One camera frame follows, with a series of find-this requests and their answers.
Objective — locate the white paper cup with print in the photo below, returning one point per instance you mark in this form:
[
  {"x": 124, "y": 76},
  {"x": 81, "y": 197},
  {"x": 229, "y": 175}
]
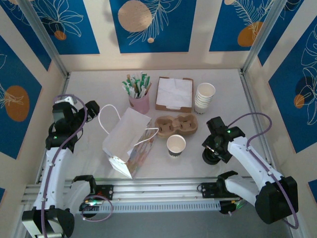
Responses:
[{"x": 200, "y": 111}]

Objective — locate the brown cardboard cup carrier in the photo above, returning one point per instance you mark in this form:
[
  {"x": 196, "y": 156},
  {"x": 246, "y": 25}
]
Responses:
[{"x": 177, "y": 125}]

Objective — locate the white cartoon print paper bag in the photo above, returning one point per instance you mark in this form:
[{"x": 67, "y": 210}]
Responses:
[{"x": 123, "y": 134}]

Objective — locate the aluminium frame post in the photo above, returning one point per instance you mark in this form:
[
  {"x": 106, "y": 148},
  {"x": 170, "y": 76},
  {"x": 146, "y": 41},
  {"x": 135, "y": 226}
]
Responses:
[
  {"x": 262, "y": 34},
  {"x": 42, "y": 34}
]

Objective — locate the pink holder cup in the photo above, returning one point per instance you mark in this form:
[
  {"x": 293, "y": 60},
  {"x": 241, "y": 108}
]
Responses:
[{"x": 140, "y": 104}]

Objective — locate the wooden stir stick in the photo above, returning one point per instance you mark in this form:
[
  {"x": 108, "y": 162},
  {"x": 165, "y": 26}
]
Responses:
[{"x": 148, "y": 88}]

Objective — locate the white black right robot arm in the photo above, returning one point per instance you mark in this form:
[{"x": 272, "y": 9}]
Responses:
[{"x": 247, "y": 158}]

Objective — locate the brown cardboard napkin box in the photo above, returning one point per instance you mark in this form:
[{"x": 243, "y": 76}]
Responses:
[{"x": 173, "y": 110}]

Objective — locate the green white sachet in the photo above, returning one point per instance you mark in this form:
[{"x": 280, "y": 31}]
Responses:
[
  {"x": 143, "y": 79},
  {"x": 135, "y": 83},
  {"x": 124, "y": 87},
  {"x": 128, "y": 83}
]

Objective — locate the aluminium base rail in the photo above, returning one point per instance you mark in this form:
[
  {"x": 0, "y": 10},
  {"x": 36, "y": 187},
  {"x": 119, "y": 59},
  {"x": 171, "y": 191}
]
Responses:
[{"x": 153, "y": 188}]

